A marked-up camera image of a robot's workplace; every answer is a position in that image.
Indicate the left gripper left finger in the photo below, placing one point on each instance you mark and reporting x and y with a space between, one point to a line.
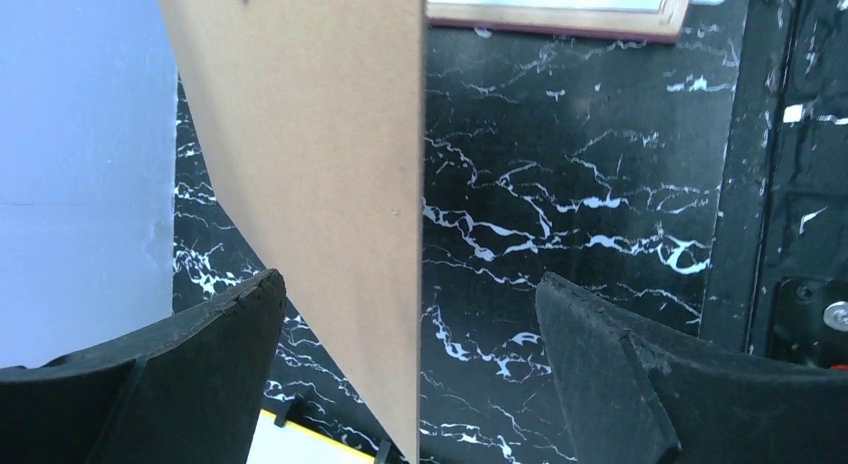
186 389

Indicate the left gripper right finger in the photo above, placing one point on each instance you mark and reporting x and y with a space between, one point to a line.
632 390

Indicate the brown backing board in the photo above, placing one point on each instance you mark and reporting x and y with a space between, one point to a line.
310 119

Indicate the pink wooden picture frame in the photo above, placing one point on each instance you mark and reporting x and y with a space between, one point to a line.
663 25

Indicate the yellow-framed whiteboard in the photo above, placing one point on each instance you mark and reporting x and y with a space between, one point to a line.
278 441

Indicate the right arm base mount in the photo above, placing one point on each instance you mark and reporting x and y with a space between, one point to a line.
800 319

